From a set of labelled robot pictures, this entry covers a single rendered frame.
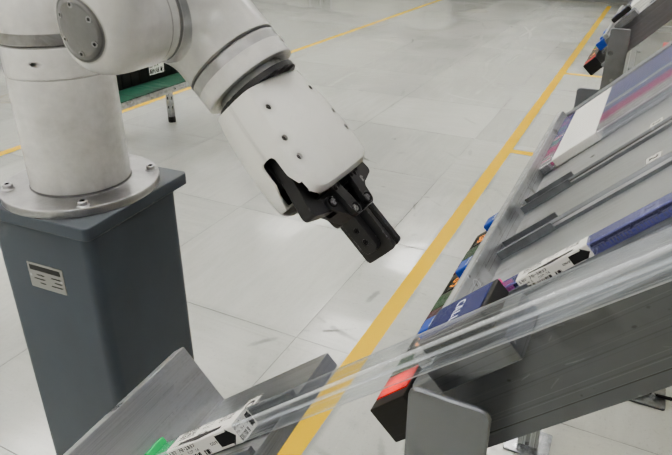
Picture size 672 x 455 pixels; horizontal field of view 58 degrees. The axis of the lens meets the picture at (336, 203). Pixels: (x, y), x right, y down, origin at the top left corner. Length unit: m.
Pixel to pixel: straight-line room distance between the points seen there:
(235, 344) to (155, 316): 0.79
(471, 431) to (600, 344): 0.09
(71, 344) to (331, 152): 0.50
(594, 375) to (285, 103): 0.29
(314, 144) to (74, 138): 0.35
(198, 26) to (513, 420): 0.36
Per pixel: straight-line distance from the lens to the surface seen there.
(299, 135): 0.47
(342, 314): 1.73
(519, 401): 0.42
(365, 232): 0.49
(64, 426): 1.01
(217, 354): 1.63
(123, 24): 0.45
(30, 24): 0.73
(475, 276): 0.54
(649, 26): 1.78
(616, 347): 0.38
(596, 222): 0.52
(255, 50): 0.49
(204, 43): 0.49
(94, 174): 0.77
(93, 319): 0.81
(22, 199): 0.80
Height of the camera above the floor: 1.01
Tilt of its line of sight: 25 degrees down
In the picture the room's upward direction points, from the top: straight up
